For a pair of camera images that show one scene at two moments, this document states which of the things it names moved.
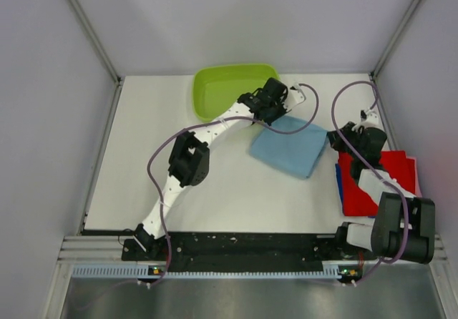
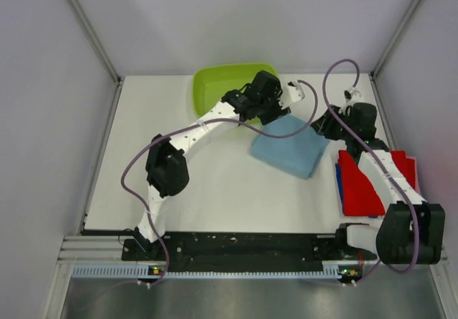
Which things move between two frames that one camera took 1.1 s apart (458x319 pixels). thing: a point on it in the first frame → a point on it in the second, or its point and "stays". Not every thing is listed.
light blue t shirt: [298, 153] stays
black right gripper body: [354, 137] → [333, 129]
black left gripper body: [276, 109] stays
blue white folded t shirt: [338, 185] stays
